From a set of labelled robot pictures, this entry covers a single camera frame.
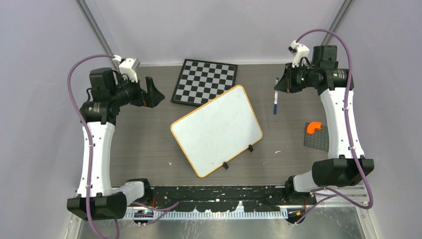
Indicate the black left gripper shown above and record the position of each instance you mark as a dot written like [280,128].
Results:
[150,99]

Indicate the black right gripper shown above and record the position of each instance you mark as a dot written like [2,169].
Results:
[294,88]

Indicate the white blue marker pen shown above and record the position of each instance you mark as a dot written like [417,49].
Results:
[275,102]

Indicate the yellow framed whiteboard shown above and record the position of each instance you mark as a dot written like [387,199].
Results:
[218,131]

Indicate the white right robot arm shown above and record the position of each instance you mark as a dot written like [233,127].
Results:
[346,164]

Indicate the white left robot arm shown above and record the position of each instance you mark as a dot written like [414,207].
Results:
[95,197]

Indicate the black white chessboard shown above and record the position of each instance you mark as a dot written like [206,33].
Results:
[201,81]

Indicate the orange curved block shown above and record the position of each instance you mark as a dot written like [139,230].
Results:
[313,127]

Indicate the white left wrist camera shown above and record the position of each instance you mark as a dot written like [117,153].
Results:
[127,66]

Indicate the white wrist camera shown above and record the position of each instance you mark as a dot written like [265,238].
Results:
[298,51]
[127,66]

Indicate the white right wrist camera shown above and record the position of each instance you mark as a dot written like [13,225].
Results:
[298,51]

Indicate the white toothed cable rail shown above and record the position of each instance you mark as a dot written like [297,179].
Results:
[239,214]

